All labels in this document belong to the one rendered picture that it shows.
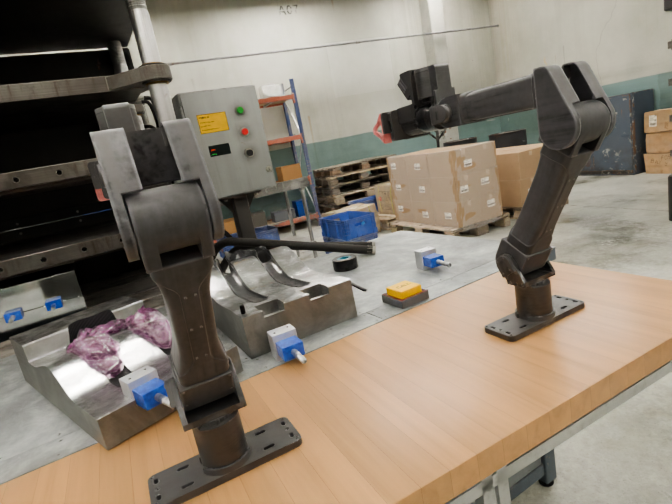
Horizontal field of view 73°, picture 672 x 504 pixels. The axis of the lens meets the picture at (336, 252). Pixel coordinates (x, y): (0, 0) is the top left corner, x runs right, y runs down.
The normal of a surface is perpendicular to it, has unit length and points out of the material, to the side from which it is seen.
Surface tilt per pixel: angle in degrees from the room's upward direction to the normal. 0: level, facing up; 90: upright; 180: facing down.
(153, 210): 70
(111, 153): 64
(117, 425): 90
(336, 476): 0
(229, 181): 90
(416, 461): 0
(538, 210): 91
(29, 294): 90
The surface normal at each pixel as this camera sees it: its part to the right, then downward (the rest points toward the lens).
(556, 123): -0.87, 0.27
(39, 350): 0.68, -0.15
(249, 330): 0.50, 0.11
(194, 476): -0.19, -0.96
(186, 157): 0.32, -0.32
